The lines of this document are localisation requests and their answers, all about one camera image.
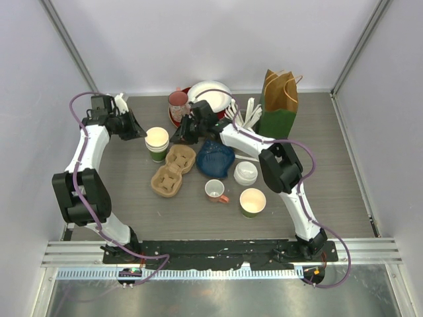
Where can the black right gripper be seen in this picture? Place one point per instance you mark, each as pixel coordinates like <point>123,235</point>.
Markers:
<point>181,135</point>

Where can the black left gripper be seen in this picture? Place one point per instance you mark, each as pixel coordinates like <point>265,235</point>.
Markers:
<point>135,131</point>

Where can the green paper cups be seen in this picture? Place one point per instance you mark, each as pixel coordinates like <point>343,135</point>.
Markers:
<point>157,142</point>

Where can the stack of white lids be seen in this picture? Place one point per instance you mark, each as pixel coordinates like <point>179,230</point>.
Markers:
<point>245,173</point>

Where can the green paper coffee cup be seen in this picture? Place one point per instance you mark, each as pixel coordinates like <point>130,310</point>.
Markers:
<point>252,202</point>

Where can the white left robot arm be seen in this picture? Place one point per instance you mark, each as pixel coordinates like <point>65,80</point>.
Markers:
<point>81,195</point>

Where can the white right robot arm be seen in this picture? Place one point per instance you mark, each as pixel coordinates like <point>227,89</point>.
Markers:
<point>280,166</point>

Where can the white paper plate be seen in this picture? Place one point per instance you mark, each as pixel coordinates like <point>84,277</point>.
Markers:
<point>213,92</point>

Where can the pink floral mug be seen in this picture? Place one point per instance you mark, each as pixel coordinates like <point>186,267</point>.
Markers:
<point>178,105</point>

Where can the blue shell-shaped dish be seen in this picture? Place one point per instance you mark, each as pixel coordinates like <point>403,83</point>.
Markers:
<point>214,159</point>

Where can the wrapped white straw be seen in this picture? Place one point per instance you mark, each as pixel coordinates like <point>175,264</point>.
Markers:
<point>244,157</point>

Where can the bundle of wrapped white utensils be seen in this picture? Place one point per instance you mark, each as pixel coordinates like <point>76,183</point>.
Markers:
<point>246,118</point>

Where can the cardboard cup carrier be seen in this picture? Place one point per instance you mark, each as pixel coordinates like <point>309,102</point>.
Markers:
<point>168,178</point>

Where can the green brown paper bag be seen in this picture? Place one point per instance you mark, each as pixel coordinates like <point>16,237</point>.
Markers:
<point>279,101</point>

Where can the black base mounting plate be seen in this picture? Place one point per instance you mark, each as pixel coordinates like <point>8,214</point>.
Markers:
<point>223,255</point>

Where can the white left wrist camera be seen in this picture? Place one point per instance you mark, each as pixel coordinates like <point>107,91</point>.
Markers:
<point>121,103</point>

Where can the small pink handled cup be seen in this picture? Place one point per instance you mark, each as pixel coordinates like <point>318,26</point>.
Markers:
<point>214,190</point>

